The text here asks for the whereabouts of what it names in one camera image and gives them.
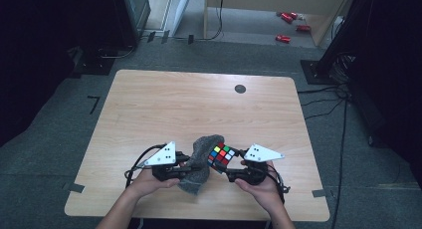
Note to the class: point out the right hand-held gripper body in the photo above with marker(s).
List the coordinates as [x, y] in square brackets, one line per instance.
[255, 162]

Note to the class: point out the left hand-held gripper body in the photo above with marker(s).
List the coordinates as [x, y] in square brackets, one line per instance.
[162, 159]

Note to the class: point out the multicoloured puzzle cube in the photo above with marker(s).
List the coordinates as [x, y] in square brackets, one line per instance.
[221, 156]

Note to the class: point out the grey towel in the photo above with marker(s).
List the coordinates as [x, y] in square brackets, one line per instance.
[200, 152]

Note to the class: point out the person's left hand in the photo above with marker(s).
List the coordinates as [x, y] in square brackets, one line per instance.
[149, 184]

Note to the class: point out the person's right hand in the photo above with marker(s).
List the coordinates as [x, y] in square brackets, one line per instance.
[262, 192]

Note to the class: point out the dark round table grommet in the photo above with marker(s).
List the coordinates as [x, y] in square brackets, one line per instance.
[240, 89]

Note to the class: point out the grey tape strip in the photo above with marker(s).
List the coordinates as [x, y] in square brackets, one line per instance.
[74, 187]
[319, 193]

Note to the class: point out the black stand base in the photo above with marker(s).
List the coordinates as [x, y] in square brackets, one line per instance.
[320, 73]
[94, 64]

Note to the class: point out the black floor tape piece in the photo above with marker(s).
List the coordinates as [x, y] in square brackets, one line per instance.
[165, 36]
[190, 39]
[151, 36]

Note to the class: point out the red can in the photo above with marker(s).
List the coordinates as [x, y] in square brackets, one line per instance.
[293, 15]
[283, 39]
[303, 28]
[287, 18]

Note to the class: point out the white panel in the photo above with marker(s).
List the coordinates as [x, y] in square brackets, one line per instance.
[181, 10]

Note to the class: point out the black glass-fronted cabinet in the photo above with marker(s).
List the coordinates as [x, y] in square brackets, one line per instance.
[136, 13]

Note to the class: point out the light wooden furniture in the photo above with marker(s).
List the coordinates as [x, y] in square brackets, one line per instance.
[265, 0]

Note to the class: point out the dark curtain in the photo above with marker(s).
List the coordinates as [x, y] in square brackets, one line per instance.
[391, 73]
[40, 56]

